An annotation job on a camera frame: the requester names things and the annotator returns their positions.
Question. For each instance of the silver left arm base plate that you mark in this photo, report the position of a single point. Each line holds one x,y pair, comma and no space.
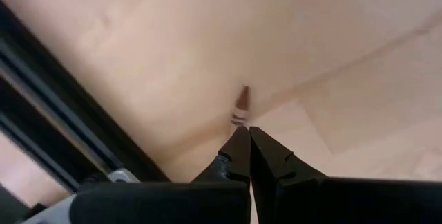
122,176

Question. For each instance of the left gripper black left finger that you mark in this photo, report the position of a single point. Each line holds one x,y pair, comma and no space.
207,203

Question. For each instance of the brown crayon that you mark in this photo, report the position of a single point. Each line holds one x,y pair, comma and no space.
242,101

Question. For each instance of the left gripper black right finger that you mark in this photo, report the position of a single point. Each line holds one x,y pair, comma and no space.
310,203

